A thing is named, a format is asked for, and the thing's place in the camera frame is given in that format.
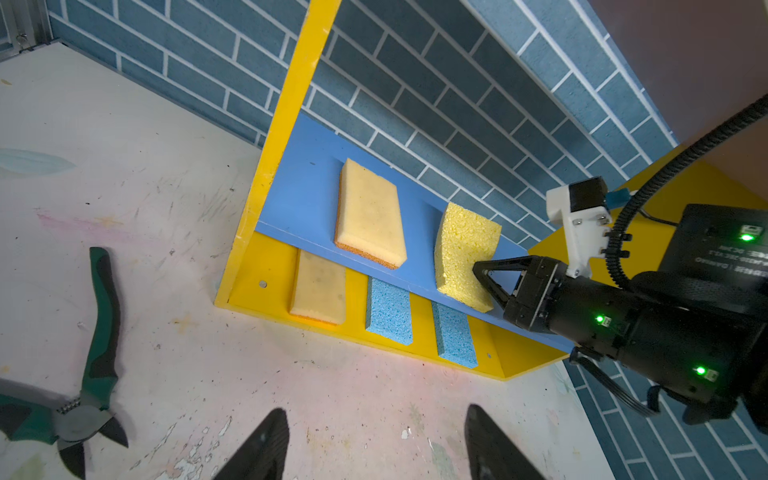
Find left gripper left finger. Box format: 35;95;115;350
214;408;290;480

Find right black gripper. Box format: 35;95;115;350
472;204;767;429

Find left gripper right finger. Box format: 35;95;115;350
464;404;545;480

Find bright yellow sponge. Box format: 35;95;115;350
434;203;502;313

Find blue sponge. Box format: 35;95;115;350
366;277;413;346
432;303;478;369

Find pale yellow orange-backed sponge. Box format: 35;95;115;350
289;250;346;325

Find yellow shelf with coloured boards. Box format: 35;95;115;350
213;0;768;382

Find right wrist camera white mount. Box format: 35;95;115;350
546;177;613;278

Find green handled cutting pliers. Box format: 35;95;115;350
1;247;129;479

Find black corrugated cable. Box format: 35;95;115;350
604;92;768;293

